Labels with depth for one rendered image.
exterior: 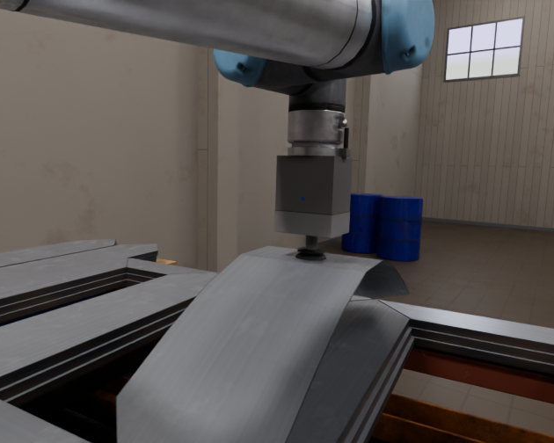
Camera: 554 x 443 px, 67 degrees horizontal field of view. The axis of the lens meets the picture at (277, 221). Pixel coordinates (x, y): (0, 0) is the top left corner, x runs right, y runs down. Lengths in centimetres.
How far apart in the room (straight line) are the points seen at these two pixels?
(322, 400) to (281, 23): 44
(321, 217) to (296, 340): 17
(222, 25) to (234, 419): 31
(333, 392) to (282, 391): 20
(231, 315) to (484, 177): 984
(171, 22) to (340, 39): 14
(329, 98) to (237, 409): 37
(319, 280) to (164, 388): 21
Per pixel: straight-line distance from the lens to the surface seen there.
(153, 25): 25
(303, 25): 31
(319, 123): 54
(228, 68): 47
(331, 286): 49
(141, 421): 44
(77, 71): 341
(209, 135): 398
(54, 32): 338
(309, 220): 54
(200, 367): 44
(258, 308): 48
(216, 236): 396
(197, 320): 49
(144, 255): 150
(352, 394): 60
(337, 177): 54
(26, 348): 79
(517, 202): 1016
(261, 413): 40
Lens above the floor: 115
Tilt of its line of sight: 7 degrees down
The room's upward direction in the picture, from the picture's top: 1 degrees clockwise
